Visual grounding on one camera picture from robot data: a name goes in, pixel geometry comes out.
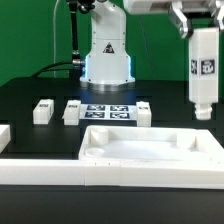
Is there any fiducial marker sheet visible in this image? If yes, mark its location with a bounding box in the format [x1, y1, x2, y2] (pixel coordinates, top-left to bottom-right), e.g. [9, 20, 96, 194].
[80, 104, 136, 120]

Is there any white cable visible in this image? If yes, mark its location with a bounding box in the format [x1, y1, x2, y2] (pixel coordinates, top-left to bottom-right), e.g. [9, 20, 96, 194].
[53, 0, 62, 79]

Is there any white desk tabletop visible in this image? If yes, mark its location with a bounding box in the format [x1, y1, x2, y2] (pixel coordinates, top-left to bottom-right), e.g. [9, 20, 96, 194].
[78, 125, 224, 189]

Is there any white left obstacle block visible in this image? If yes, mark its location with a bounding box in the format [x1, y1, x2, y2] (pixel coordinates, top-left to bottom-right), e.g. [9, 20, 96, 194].
[0, 125, 11, 153]

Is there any white front obstacle bar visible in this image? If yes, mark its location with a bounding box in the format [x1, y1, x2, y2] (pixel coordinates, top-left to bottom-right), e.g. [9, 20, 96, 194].
[0, 159, 224, 189]

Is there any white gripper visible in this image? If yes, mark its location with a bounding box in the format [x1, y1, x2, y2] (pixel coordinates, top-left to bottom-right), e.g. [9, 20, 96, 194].
[123, 0, 224, 39]

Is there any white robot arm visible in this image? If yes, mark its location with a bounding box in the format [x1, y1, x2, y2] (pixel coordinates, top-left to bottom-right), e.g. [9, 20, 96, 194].
[80, 0, 224, 91]

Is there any black camera pole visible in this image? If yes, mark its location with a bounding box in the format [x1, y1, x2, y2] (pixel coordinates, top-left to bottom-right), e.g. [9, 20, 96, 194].
[66, 0, 95, 80]

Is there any black cable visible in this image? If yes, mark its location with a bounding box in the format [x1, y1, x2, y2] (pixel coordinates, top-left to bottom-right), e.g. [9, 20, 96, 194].
[31, 61, 83, 79]

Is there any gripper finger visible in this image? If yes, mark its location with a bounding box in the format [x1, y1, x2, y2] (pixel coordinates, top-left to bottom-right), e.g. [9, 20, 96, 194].
[208, 0, 224, 31]

